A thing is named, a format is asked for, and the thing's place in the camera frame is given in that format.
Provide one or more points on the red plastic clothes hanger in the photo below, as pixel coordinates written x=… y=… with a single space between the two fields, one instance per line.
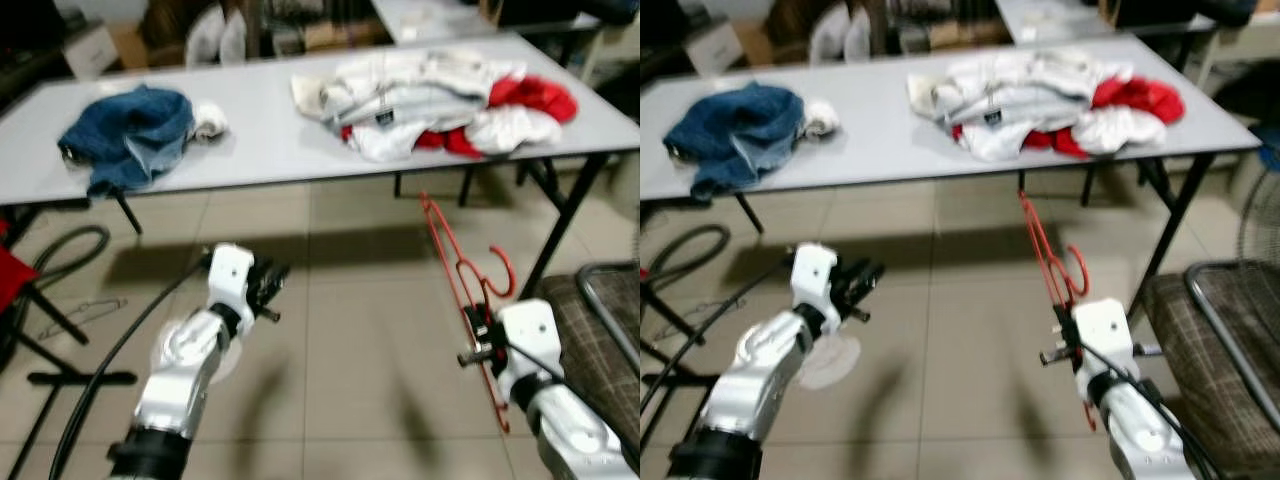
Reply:
x=1052 y=275
x=468 y=290

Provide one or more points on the blue denim garment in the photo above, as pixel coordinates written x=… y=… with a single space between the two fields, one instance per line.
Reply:
x=130 y=135
x=735 y=130

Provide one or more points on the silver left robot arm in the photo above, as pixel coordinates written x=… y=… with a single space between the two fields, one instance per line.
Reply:
x=760 y=370
x=185 y=360

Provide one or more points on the plaid cushioned metal chair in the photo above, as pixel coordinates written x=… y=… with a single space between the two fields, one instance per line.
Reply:
x=1200 y=350
x=590 y=340

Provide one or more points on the grey folding table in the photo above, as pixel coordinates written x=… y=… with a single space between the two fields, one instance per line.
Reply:
x=875 y=140
x=270 y=130

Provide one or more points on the small white garment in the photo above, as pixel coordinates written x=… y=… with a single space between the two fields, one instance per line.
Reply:
x=208 y=120
x=820 y=117

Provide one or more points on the standing fan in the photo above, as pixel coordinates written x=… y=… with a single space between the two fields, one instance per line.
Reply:
x=1262 y=215

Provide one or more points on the white clothes pile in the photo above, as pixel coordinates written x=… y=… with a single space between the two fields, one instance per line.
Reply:
x=1030 y=85
x=420 y=90

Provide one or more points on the white bags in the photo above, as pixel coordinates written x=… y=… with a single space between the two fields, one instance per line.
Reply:
x=215 y=40
x=840 y=40

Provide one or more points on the red garment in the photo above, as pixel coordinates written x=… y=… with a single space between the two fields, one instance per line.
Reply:
x=1145 y=97
x=540 y=95

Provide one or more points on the brown cardboard box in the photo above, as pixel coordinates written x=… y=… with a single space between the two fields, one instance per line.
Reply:
x=960 y=35
x=340 y=35

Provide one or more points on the white cardboard box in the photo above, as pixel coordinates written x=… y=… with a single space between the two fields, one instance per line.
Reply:
x=715 y=50
x=90 y=50

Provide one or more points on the grey side table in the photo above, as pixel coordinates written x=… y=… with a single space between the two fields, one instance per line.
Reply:
x=1060 y=20
x=440 y=20

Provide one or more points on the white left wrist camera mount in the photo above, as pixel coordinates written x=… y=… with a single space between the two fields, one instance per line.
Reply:
x=812 y=275
x=230 y=275

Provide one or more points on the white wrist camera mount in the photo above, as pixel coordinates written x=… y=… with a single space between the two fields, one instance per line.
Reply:
x=530 y=335
x=230 y=275
x=812 y=275
x=1105 y=330

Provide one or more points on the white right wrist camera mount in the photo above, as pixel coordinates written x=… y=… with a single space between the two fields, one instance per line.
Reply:
x=1105 y=330
x=530 y=335

